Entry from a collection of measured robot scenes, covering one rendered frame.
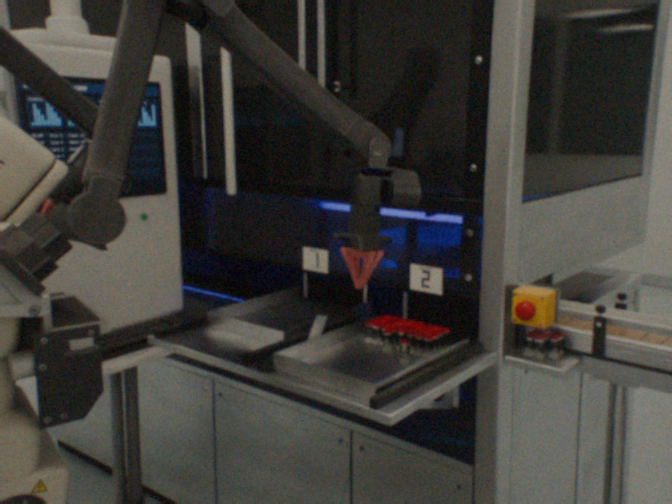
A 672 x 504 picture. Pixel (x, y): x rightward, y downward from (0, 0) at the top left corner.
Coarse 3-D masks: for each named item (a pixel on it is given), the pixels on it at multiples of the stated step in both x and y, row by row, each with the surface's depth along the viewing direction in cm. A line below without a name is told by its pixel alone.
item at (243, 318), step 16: (240, 304) 175; (256, 304) 180; (272, 304) 185; (288, 304) 185; (304, 304) 185; (320, 304) 185; (368, 304) 176; (208, 320) 167; (224, 320) 163; (240, 320) 160; (256, 320) 171; (272, 320) 171; (288, 320) 171; (304, 320) 171; (256, 336) 157; (272, 336) 154; (288, 336) 153
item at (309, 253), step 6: (306, 252) 179; (312, 252) 177; (318, 252) 176; (324, 252) 175; (306, 258) 179; (312, 258) 177; (318, 258) 176; (324, 258) 175; (306, 264) 179; (312, 264) 178; (318, 264) 176; (324, 264) 175; (318, 270) 177; (324, 270) 175
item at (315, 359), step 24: (336, 336) 153; (360, 336) 158; (288, 360) 135; (312, 360) 143; (336, 360) 143; (360, 360) 143; (384, 360) 143; (432, 360) 136; (336, 384) 128; (360, 384) 124; (384, 384) 124
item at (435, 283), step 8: (416, 272) 157; (432, 272) 155; (440, 272) 153; (416, 280) 158; (432, 280) 155; (440, 280) 154; (416, 288) 158; (424, 288) 157; (432, 288) 155; (440, 288) 154
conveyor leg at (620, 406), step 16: (624, 384) 144; (608, 400) 150; (624, 400) 147; (608, 416) 150; (624, 416) 148; (608, 432) 151; (624, 432) 149; (608, 448) 151; (624, 448) 149; (608, 464) 151; (624, 464) 150; (608, 480) 152; (624, 480) 151; (608, 496) 153; (624, 496) 152
